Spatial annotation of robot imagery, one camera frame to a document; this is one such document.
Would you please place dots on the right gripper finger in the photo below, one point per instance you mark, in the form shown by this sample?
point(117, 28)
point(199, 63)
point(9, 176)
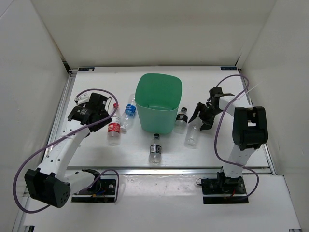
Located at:
point(198, 109)
point(207, 124)

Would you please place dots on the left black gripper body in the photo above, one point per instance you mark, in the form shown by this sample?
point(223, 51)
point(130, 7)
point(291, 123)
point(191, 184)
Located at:
point(101, 124)

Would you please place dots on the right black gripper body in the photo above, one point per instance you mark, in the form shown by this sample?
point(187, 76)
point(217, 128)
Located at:
point(210, 109)

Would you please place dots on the red label plastic bottle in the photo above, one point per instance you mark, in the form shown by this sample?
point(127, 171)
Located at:
point(114, 127)

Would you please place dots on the clear unlabelled plastic bottle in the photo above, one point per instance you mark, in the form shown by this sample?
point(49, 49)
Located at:
point(192, 135)

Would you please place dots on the black label bottle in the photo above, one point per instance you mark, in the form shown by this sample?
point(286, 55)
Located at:
point(155, 153)
point(181, 120)

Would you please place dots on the blue label plastic bottle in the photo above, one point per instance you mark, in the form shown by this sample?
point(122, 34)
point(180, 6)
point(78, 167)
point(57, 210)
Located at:
point(127, 118)

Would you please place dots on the black label bottle front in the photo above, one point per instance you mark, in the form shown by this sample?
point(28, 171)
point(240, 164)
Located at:
point(155, 153)

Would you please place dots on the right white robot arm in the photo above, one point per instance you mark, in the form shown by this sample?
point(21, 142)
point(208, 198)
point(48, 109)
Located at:
point(249, 132)

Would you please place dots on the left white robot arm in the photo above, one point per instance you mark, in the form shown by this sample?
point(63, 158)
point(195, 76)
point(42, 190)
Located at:
point(48, 183)

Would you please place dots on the green plastic bin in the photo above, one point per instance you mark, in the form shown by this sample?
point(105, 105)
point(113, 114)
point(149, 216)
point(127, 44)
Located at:
point(157, 98)

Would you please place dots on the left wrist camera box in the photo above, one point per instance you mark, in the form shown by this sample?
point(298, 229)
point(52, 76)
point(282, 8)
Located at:
point(96, 102)

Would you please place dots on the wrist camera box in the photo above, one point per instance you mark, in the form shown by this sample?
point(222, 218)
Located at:
point(96, 102)
point(216, 93)

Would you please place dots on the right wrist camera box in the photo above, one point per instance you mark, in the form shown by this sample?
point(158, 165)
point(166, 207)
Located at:
point(216, 93)

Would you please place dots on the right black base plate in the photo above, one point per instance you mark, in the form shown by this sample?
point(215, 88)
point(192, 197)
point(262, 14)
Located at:
point(214, 191)

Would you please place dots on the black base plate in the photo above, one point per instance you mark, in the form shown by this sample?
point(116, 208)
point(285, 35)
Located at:
point(214, 191)
point(104, 191)

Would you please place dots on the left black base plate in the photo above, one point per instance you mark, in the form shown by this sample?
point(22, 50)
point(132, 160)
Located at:
point(104, 191)

